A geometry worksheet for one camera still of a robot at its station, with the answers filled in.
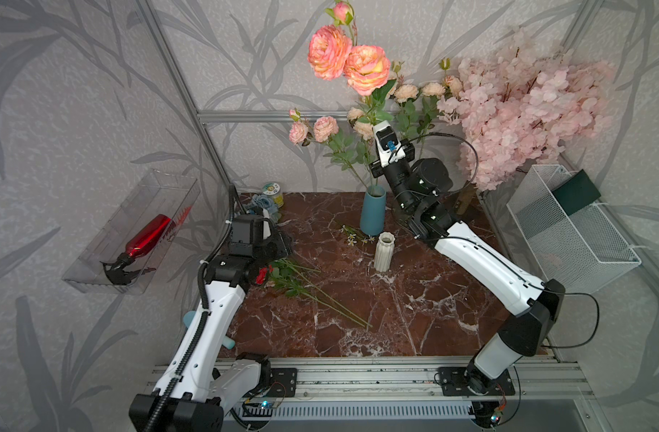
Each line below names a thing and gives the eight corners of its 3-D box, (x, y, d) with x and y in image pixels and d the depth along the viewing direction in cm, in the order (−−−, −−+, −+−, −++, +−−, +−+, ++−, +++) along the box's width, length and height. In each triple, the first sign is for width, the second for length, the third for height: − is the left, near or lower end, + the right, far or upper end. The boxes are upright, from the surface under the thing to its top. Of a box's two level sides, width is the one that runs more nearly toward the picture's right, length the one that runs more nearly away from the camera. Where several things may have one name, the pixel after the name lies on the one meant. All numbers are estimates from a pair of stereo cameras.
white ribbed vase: (375, 272, 98) (379, 246, 85) (374, 259, 102) (378, 231, 88) (389, 272, 98) (396, 246, 85) (387, 259, 102) (394, 231, 88)
